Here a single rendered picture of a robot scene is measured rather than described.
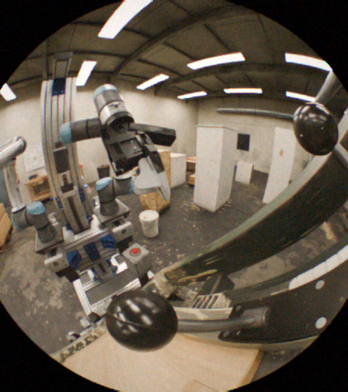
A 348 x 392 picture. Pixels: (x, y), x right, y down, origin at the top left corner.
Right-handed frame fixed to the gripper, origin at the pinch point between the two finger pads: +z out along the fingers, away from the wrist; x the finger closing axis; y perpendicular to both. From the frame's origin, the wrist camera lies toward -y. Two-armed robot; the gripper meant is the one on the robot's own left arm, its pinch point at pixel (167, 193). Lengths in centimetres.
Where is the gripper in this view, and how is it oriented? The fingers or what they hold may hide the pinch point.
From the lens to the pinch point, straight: 26.5
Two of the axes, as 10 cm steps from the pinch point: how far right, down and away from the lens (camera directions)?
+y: -8.0, 4.3, -4.2
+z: 5.0, 8.7, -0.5
